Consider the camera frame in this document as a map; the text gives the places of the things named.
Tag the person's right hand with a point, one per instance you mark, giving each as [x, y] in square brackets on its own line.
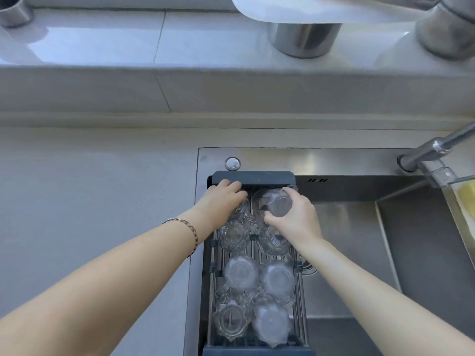
[302, 220]

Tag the person's left hand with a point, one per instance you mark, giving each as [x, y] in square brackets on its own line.
[217, 205]

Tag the person's left fingers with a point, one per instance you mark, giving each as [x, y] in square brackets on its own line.
[233, 189]

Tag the person's right thumb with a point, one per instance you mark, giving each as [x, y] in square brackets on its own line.
[276, 219]

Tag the clear faceted drinking glass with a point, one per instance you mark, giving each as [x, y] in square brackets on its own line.
[272, 203]

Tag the person's right forearm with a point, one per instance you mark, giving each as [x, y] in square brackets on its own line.
[371, 292]

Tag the person's left forearm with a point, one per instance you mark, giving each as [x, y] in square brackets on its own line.
[111, 285]

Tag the dark blue sink drying rack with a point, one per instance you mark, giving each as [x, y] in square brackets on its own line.
[256, 178]

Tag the round chrome sink knob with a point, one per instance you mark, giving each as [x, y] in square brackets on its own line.
[232, 163]

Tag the group of upturned glass cups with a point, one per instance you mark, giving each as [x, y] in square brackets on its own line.
[241, 272]

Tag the stainless steel sink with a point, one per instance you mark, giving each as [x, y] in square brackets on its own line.
[352, 233]

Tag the round steel canister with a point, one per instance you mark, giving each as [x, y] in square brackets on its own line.
[304, 38]

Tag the clear plastic sponge holder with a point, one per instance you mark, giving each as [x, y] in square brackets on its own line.
[441, 176]

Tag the chrome kitchen faucet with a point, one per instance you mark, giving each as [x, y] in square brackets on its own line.
[434, 146]

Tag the yellow sponge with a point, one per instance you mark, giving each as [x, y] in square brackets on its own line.
[468, 194]

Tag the white plate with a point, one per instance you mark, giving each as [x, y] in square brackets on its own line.
[326, 11]

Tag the large steel pot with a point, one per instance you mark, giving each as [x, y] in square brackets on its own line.
[449, 29]

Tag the small steel cup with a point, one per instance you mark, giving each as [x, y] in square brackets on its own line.
[13, 11]

